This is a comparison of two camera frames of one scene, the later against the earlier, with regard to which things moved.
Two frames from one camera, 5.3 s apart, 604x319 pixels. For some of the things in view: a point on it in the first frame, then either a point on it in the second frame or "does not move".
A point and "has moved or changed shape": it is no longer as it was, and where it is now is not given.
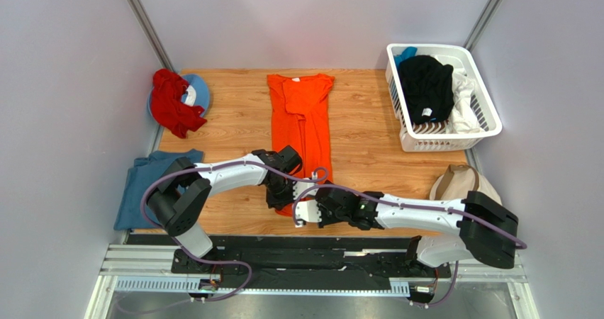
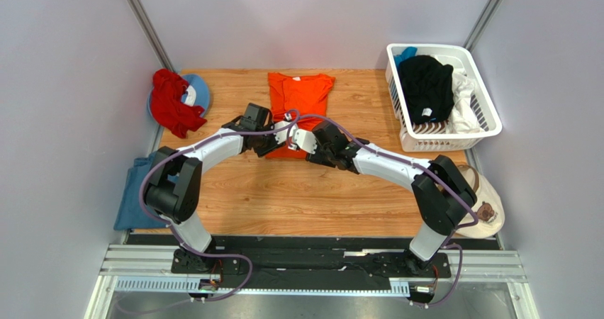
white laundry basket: (440, 98) does not move
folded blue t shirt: (130, 215) does not move
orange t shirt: (302, 122) has moved or changed shape
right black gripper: (323, 205) -> (319, 150)
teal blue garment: (410, 52) does not move
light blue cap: (196, 93) does not move
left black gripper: (279, 204) -> (273, 147)
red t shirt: (169, 107) does not move
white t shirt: (463, 119) does not move
